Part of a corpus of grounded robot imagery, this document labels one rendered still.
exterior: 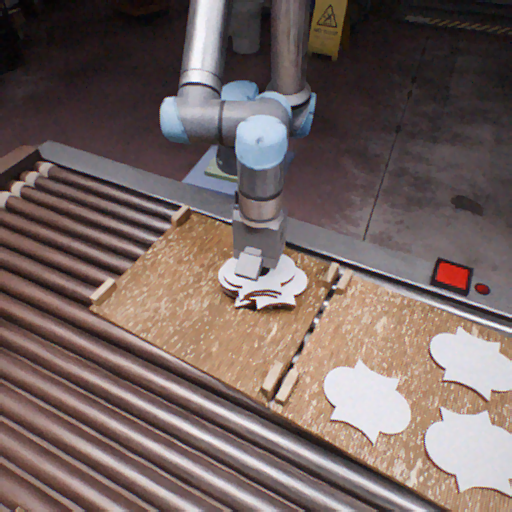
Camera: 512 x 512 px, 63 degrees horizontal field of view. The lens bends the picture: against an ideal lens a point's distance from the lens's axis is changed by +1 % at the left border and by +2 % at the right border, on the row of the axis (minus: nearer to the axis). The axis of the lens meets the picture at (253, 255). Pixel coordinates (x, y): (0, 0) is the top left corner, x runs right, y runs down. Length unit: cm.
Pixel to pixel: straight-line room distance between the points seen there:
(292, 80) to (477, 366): 73
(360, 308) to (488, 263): 166
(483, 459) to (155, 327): 60
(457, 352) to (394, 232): 165
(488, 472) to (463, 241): 187
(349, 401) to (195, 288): 38
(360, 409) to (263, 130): 47
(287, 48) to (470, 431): 83
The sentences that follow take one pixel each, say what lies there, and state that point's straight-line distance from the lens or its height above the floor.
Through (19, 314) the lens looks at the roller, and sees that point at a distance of 99.
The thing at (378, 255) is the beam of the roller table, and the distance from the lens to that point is 101.
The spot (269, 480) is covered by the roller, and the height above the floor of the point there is 91.
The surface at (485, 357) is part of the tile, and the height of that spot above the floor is 95.
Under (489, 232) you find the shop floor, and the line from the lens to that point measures 267.
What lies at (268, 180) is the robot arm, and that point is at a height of 124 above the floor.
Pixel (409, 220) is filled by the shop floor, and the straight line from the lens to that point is 256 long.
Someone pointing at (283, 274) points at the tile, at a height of 100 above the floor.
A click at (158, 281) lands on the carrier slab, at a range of 91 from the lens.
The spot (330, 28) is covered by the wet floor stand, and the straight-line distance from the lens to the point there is 425.
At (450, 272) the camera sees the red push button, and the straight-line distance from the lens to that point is 101.
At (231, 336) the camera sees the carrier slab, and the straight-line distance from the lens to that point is 81.
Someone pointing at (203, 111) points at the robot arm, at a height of 129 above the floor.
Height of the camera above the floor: 163
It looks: 48 degrees down
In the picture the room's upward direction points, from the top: straight up
